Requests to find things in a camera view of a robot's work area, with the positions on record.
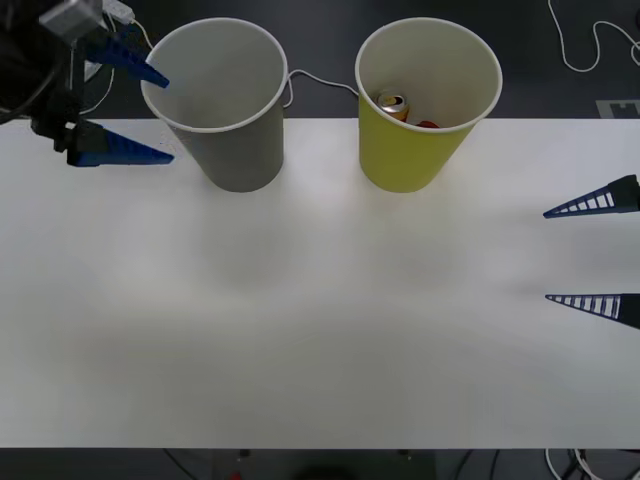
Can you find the white round disc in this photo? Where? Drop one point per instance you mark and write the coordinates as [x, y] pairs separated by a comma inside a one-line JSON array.
[[96, 71]]

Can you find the grey plastic waste bin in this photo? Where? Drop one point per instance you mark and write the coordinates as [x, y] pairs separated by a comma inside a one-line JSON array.
[[235, 150]]

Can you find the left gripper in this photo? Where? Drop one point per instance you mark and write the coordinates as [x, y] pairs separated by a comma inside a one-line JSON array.
[[60, 110]]

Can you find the yellow-green plastic waste bin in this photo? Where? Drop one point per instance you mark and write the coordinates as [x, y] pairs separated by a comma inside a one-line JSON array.
[[400, 155]]

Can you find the grey floor marker plate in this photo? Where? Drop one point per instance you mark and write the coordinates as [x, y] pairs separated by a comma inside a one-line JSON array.
[[607, 109]]

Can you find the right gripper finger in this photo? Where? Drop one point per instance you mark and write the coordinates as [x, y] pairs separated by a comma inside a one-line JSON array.
[[600, 200], [600, 304]]

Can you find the white power strip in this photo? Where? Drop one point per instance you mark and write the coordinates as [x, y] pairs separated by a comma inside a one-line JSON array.
[[119, 9]]

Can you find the gold drink can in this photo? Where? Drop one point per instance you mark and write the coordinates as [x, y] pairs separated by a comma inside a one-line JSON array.
[[392, 103]]

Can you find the red drink can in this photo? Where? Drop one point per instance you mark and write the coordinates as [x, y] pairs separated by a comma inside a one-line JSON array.
[[427, 124]]

